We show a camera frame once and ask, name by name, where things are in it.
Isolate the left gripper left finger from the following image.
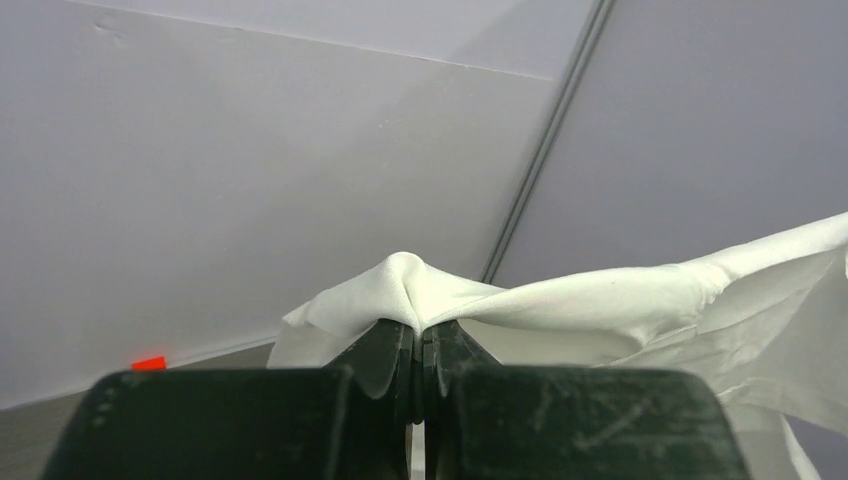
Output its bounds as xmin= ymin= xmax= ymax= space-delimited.
xmin=42 ymin=320 xmax=413 ymax=479

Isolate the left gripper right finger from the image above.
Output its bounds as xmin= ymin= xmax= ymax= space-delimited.
xmin=422 ymin=321 xmax=750 ymax=479

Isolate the white shirt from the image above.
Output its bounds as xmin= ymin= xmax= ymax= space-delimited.
xmin=268 ymin=214 xmax=847 ymax=479

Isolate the red toy brick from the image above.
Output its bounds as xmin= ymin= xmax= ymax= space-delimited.
xmin=131 ymin=356 xmax=168 ymax=371

